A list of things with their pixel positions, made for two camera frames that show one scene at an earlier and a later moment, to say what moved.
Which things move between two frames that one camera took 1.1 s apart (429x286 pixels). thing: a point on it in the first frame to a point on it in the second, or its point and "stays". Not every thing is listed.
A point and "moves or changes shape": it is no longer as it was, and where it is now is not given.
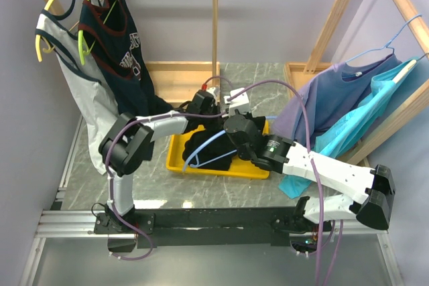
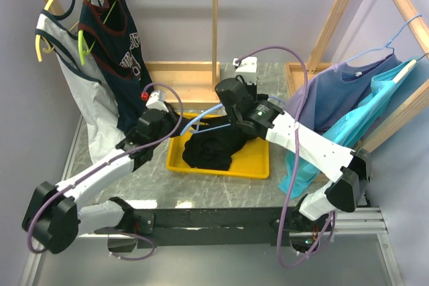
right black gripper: x=236 y=111 to x=249 y=86
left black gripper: x=216 y=125 to x=171 y=116
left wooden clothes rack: x=171 y=82 stays
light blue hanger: x=213 y=159 moves or changes shape
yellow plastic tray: x=237 y=167 stays
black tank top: x=209 y=145 stays
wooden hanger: x=405 y=71 stays
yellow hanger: x=37 y=37 stays
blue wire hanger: x=388 y=44 stays
